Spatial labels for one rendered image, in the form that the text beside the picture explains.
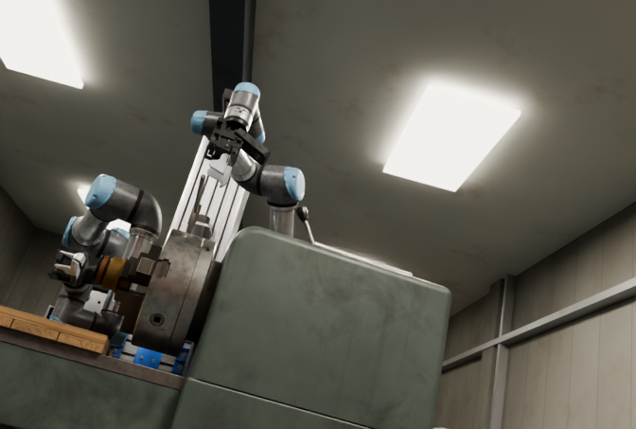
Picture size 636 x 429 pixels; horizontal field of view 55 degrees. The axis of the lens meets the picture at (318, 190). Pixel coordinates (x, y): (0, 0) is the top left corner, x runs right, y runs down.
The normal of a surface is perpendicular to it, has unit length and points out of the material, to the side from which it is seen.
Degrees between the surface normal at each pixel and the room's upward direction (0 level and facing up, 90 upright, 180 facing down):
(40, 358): 90
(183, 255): 68
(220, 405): 90
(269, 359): 90
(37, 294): 90
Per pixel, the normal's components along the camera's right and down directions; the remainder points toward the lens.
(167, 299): 0.18, -0.03
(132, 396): 0.27, -0.36
